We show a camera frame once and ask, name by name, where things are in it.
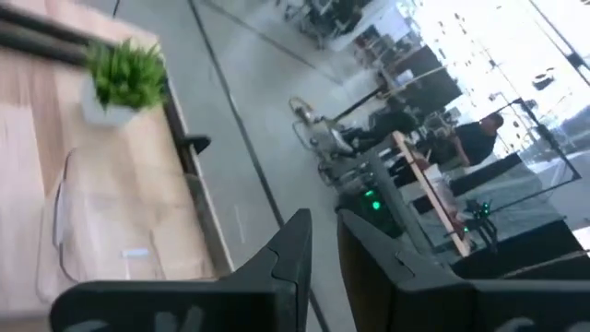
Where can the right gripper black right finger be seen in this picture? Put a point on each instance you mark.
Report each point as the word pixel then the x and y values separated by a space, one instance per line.
pixel 396 295

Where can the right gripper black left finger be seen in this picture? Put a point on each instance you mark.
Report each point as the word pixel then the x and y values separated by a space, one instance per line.
pixel 258 299

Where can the background robot with green lights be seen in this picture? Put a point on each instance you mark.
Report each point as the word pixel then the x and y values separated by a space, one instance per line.
pixel 373 207

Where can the background wooden table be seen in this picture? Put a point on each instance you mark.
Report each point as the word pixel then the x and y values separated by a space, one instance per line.
pixel 431 193

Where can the clear plastic container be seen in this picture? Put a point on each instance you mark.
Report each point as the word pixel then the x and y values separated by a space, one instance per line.
pixel 106 221

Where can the person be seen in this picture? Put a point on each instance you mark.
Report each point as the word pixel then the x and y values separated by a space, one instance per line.
pixel 477 138

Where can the small green potted plant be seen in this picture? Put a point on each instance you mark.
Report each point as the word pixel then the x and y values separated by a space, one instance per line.
pixel 122 78

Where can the black mount bar with clamp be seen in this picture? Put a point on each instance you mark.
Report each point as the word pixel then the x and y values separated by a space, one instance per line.
pixel 196 143

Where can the black aluminium table frame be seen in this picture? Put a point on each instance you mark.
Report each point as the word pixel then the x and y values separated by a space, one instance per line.
pixel 41 48

